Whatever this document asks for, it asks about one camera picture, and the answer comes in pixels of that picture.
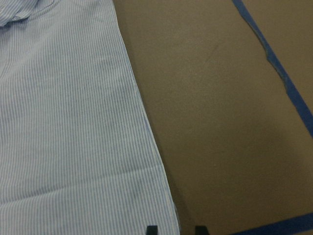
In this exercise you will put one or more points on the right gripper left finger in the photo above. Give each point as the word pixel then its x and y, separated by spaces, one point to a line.
pixel 151 230

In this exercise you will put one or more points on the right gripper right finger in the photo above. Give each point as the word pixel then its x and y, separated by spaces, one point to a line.
pixel 201 230

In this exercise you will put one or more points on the blue striped button shirt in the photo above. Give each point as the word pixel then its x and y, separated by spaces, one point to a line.
pixel 77 153

